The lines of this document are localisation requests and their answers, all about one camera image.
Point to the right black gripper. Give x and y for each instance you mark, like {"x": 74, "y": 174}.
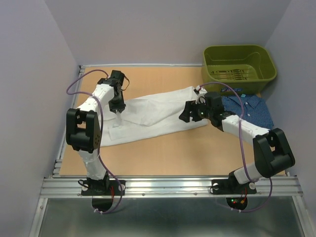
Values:
{"x": 189, "y": 110}

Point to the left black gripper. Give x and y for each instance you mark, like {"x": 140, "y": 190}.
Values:
{"x": 121, "y": 105}

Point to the white long sleeve shirt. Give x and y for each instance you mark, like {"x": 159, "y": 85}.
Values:
{"x": 147, "y": 117}

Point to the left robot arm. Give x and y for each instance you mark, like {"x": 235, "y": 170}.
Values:
{"x": 84, "y": 124}

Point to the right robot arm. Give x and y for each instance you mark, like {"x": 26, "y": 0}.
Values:
{"x": 272, "y": 152}

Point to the blue checked folded shirt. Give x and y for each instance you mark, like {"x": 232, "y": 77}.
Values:
{"x": 255, "y": 109}

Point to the green plastic tub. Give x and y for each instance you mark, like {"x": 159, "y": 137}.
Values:
{"x": 246, "y": 68}

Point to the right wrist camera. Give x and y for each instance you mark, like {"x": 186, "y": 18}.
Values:
{"x": 213, "y": 100}

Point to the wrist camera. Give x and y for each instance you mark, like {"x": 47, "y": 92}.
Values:
{"x": 213, "y": 100}
{"x": 118, "y": 75}

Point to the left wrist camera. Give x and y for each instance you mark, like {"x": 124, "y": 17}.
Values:
{"x": 118, "y": 75}

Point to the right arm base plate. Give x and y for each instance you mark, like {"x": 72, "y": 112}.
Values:
{"x": 228, "y": 187}

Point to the aluminium side rail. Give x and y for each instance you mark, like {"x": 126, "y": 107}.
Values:
{"x": 66, "y": 149}

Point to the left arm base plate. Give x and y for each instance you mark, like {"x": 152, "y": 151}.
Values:
{"x": 101, "y": 188}

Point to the aluminium front rail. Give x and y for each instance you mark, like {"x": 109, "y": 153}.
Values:
{"x": 168, "y": 187}

